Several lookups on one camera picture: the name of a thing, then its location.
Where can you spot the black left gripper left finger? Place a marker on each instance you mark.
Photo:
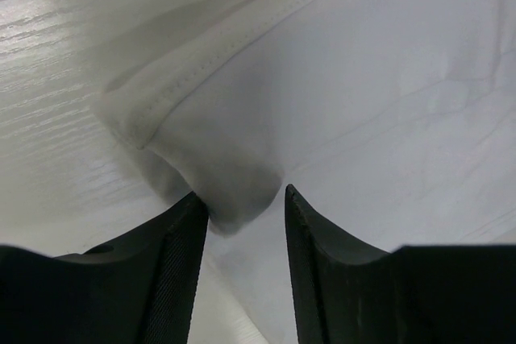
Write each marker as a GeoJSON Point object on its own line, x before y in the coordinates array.
{"type": "Point", "coordinates": [137, 288]}

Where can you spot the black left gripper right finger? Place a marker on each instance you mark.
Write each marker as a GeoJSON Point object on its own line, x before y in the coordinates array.
{"type": "Point", "coordinates": [348, 291]}

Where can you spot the white skirt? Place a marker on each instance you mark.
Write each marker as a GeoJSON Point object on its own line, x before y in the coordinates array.
{"type": "Point", "coordinates": [394, 118]}

